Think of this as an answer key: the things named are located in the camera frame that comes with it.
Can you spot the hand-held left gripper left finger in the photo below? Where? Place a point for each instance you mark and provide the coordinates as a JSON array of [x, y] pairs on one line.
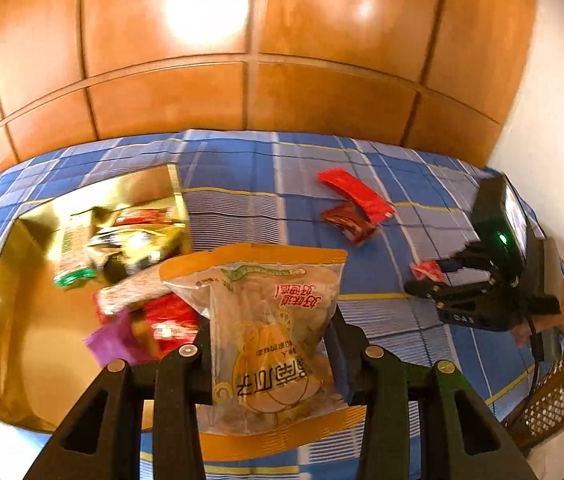
[[200, 360]]

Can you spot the purple snack packet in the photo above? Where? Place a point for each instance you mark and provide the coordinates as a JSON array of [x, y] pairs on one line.
[[114, 337]]

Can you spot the long tan green-ended snack packet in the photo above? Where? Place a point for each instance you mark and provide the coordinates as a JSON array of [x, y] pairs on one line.
[[75, 252]]

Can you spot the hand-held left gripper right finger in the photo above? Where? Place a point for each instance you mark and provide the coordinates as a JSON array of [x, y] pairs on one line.
[[340, 375]]

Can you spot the long bright red snack packet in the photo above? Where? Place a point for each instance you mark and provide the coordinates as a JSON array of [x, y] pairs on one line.
[[357, 194]]

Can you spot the gold rectangular box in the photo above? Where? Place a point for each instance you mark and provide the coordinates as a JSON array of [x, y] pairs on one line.
[[31, 320]]

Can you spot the small red candy packet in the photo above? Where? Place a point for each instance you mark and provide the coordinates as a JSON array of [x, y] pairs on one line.
[[427, 271]]

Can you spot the wicker chair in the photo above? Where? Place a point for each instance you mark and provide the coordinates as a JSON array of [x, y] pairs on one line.
[[552, 405]]

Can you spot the blue plaid blanket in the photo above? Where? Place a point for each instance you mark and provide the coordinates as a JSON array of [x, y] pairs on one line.
[[272, 200]]

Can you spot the gold foil snack packet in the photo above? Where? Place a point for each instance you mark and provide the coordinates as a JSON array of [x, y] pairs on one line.
[[146, 247]]

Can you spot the wooden panelled headboard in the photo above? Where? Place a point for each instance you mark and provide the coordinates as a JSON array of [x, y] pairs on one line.
[[262, 60]]

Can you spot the long clear red-ended snack packet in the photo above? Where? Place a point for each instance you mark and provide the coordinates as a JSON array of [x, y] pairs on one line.
[[129, 290]]

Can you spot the red and green snack packet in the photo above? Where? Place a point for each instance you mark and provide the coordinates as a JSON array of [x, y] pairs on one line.
[[141, 216]]

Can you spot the orange clear seed packet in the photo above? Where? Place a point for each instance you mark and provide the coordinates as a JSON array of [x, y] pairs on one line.
[[267, 320]]

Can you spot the dark red-brown snack packet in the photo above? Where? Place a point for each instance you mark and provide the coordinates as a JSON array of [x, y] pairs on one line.
[[349, 222]]

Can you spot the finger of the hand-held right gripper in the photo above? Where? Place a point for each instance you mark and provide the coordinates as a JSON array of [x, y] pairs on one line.
[[467, 257], [454, 290]]

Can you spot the red patterned snack packet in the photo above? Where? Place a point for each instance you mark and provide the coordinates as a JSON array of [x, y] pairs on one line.
[[169, 317]]

